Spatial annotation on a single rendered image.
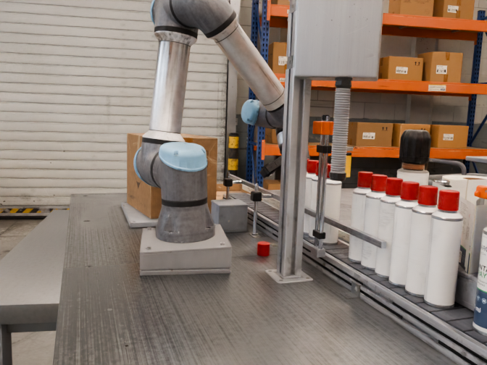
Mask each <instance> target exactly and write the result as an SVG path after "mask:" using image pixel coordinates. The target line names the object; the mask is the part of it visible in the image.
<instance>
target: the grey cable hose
mask: <svg viewBox="0 0 487 365"><path fill-rule="evenodd" d="M352 79H353V78H352V77H335V80H336V84H335V87H336V93H335V95H336V96H335V97H336V98H335V106H334V107H335V108H334V109H335V110H334V120H333V121H334V122H333V123H334V125H333V126H334V127H333V128H334V129H333V130H334V131H333V141H332V142H333V143H332V144H333V145H332V154H331V158H332V159H331V161H332V162H331V163H332V164H330V165H332V166H330V167H331V168H330V169H331V171H330V172H329V177H330V180H334V181H344V180H345V178H346V172H345V170H346V169H345V168H346V167H345V166H346V162H345V161H346V154H347V153H346V152H347V148H346V147H347V143H348V141H347V140H348V139H347V138H348V137H347V135H348V134H347V133H348V132H347V131H349V130H347V129H348V126H349V125H348V121H349V120H348V119H349V109H350V108H349V107H350V106H349V105H350V103H349V102H350V98H351V96H350V95H351V94H350V93H351V91H350V90H351V89H350V88H351V87H352V85H351V81H352Z"/></svg>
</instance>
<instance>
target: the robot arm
mask: <svg viewBox="0 0 487 365"><path fill-rule="evenodd" d="M150 15H151V21H152V22H153V23H154V35H155V37H156V38H157V40H158V41H159V45H158V52H157V65H156V72H155V78H154V91H153V98H152V105H151V117H150V124H149V131H148V132H147V133H145V134H144V135H143V137H142V143H141V147H140V148H139V149H138V150H137V152H136V155H135V157H134V161H133V165H134V169H135V171H136V174H137V175H138V177H139V178H140V179H141V180H143V181H144V182H145V183H146V184H148V185H150V186H153V187H158V188H161V195H162V208H161V211H160V214H159V219H158V221H157V226H156V238H157V239H158V240H161V241H164V242H168V243H195V242H199V241H203V240H208V239H210V238H212V237H214V236H215V224H214V222H213V219H212V216H211V214H210V211H209V207H208V204H207V154H206V151H205V149H204V147H202V146H200V145H198V144H195V143H186V142H185V141H184V139H183V138H182V136H181V135H180V130H181V124H182V117H183V105H184V99H185V92H186V81H187V74H188V63H189V56H190V50H191V46H192V45H193V44H195V42H197V36H198V30H199V29H200V31H201V32H202V33H203V34H205V36H206V37H207V38H208V39H212V40H214V41H215V43H216V44H217V45H218V46H219V47H220V49H221V50H222V52H223V53H224V55H226V57H227V58H228V60H229V61H230V63H231V64H232V65H233V66H234V67H235V69H236V70H237V71H238V73H239V74H240V76H241V77H242V78H243V79H244V81H245V82H246V84H247V85H248V86H249V87H250V89H251V90H252V91H253V92H254V94H255V95H256V97H257V98H258V99H259V101H258V100H252V99H249V100H248V101H246V102H245V103H244V105H243V107H242V111H241V118H242V120H243V121H244V122H245V123H247V124H250V125H256V126H260V127H266V128H270V129H275V131H276V136H277V140H278V148H279V149H280V154H282V145H283V114H284V98H285V88H284V87H283V86H282V85H281V83H280V81H279V80H278V79H277V78H276V76H275V74H274V73H273V72H272V70H271V69H270V67H269V66H268V65H267V63H266V61H265V60H264V59H263V58H262V56H261V54H260V53H259V52H258V51H257V49H256V48H255V46H254V44H253V43H252V42H251V41H250V39H249V37H248V36H247V35H246V34H245V32H244V30H243V29H242V28H241V26H240V25H239V24H238V22H237V16H238V15H237V14H236V12H235V11H234V9H233V8H232V6H231V5H230V4H229V3H228V1H227V0H153V1H152V3H151V9H150ZM281 162H282V156H280V157H278V158H277V159H276V160H274V161H272V162H271V163H268V164H266V165H264V166H263V168H262V170H261V171H260V172H259V173H260V174H261V175H262V176H263V178H266V177H269V176H271V175H272V174H273V173H274V172H275V171H276V170H277V169H279V168H281Z"/></svg>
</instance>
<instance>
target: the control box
mask: <svg viewBox="0 0 487 365"><path fill-rule="evenodd" d="M383 4H384V0H297V15H296V45H295V60H294V77H297V78H298V79H301V80H304V79H307V80H329V81H336V80H335V77H352V78H353V79H352V81H378V73H379V63H380V44H381V33H382V23H383Z"/></svg>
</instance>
